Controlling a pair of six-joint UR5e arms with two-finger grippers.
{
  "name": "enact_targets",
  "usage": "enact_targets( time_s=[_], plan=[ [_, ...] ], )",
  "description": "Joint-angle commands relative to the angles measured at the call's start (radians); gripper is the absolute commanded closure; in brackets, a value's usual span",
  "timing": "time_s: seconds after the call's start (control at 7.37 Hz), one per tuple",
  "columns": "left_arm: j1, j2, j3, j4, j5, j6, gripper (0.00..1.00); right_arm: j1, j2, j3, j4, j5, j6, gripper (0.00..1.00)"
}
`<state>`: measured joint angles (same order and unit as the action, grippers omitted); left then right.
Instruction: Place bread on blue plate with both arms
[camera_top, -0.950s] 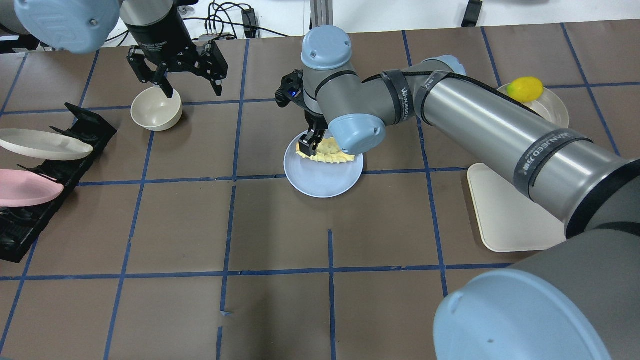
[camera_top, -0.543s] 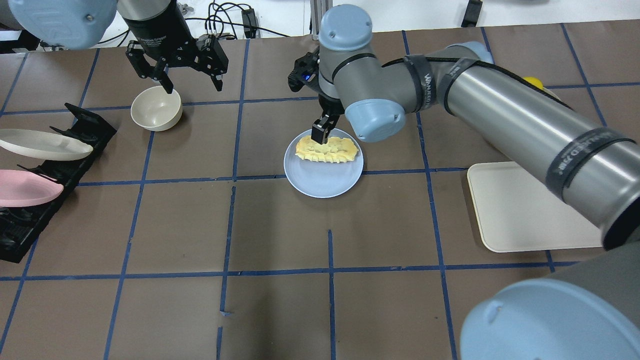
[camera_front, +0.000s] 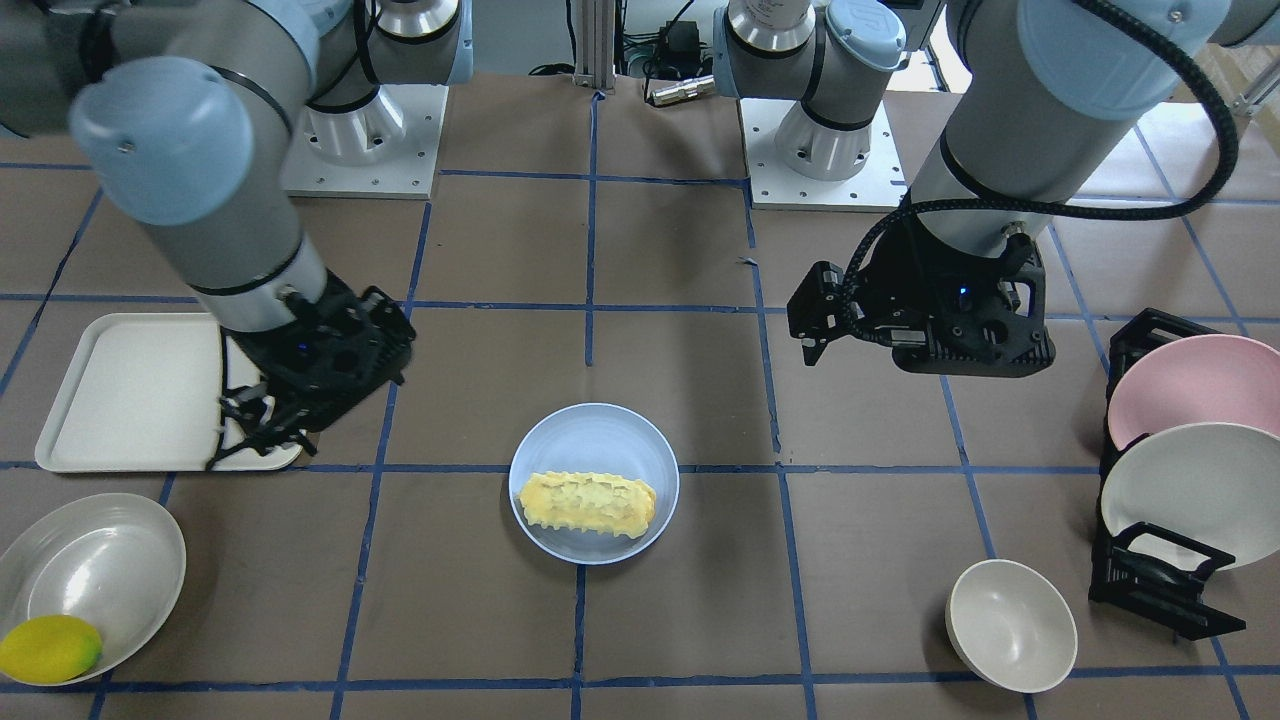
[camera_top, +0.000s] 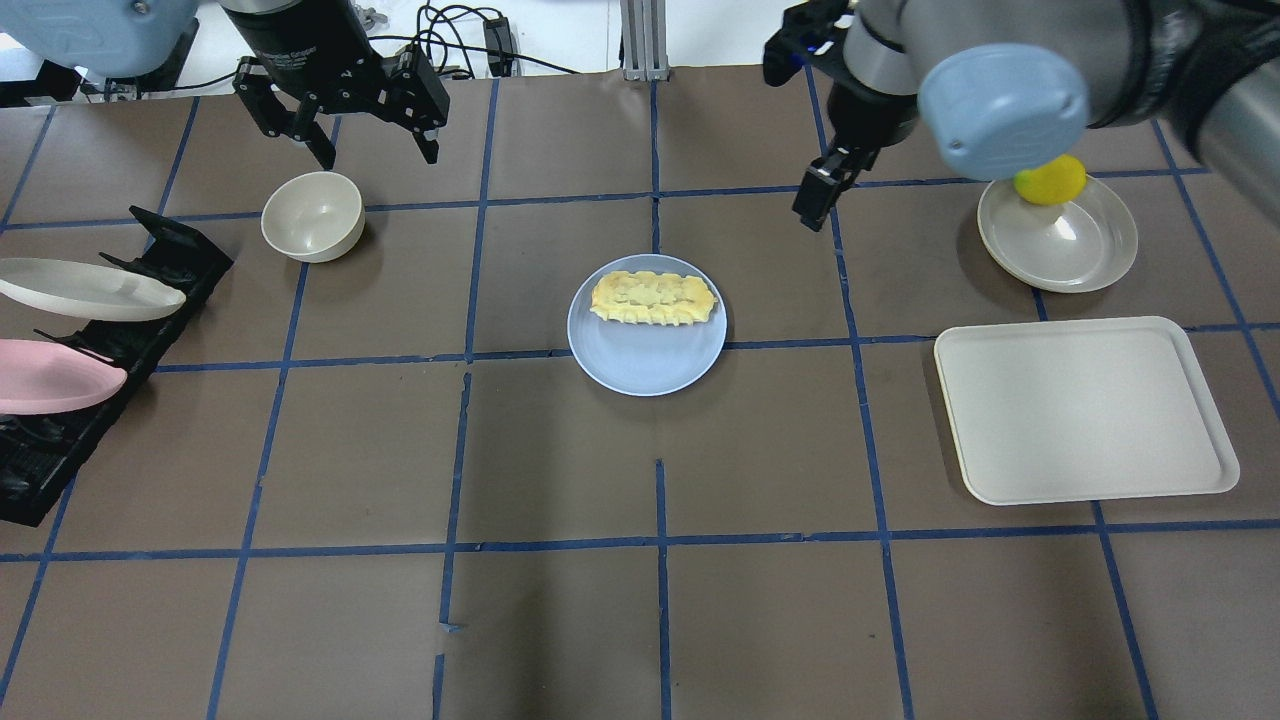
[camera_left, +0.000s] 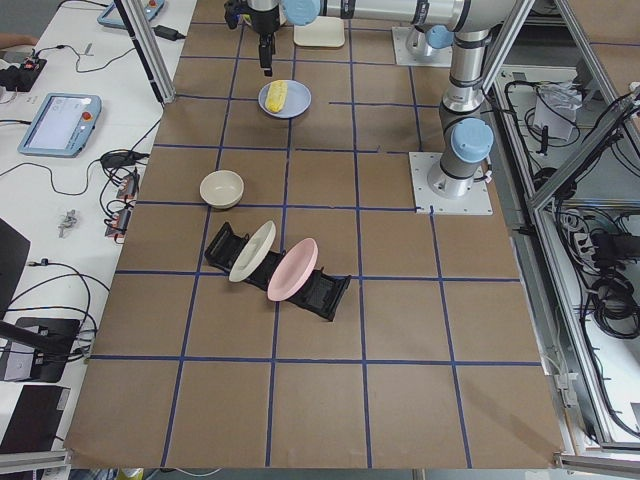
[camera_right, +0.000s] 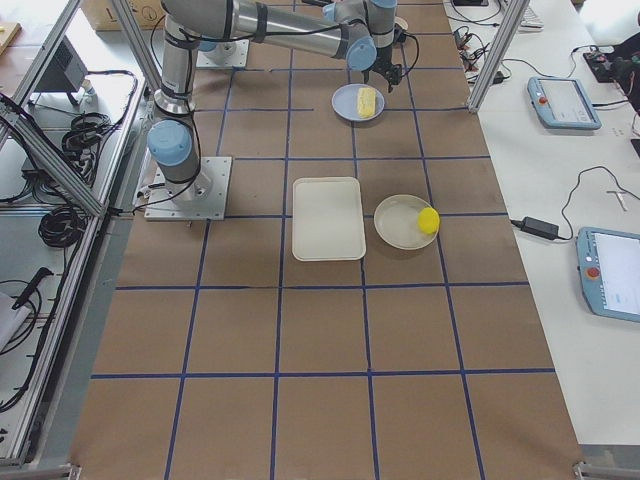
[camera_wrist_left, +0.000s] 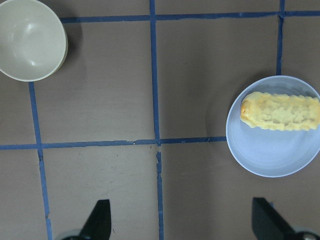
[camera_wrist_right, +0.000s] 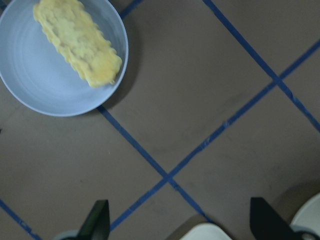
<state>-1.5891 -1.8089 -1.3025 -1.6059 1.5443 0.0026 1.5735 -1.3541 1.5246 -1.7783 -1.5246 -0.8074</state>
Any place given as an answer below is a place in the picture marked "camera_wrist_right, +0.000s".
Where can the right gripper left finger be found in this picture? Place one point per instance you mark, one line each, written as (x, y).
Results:
(97, 224)

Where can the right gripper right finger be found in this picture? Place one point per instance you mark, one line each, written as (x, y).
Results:
(266, 224)

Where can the blue plate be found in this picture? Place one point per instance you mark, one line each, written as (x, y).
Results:
(38, 76)

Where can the yellow toy bread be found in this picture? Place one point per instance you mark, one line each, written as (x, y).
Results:
(74, 34)

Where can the white round plate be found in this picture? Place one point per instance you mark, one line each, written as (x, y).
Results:
(308, 216)

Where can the white rectangular tray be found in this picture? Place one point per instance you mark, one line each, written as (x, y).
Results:
(206, 231)

